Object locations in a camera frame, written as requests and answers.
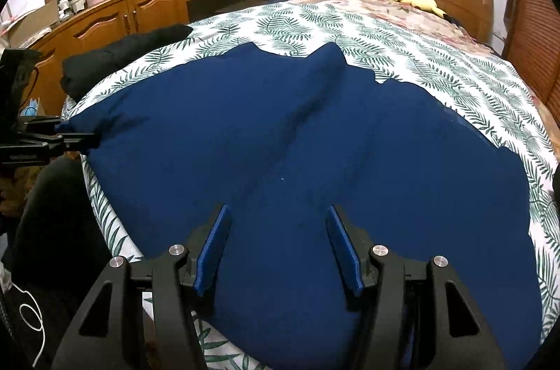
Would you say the wooden desk cabinet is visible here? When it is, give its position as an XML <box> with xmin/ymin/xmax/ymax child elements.
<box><xmin>17</xmin><ymin>0</ymin><xmax>281</xmax><ymax>117</ymax></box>

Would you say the white cable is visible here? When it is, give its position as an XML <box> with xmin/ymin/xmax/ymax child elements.
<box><xmin>10</xmin><ymin>284</ymin><xmax>48</xmax><ymax>368</ymax></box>

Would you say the navy blue suit jacket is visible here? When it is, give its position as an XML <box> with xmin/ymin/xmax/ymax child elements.
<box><xmin>68</xmin><ymin>43</ymin><xmax>542</xmax><ymax>369</ymax></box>

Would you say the green leaf print bedsheet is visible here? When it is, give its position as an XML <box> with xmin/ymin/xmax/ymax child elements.
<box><xmin>64</xmin><ymin>2</ymin><xmax>559</xmax><ymax>369</ymax></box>

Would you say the wooden slatted wardrobe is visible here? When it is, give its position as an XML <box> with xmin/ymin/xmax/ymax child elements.
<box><xmin>502</xmin><ymin>0</ymin><xmax>559</xmax><ymax>119</ymax></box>

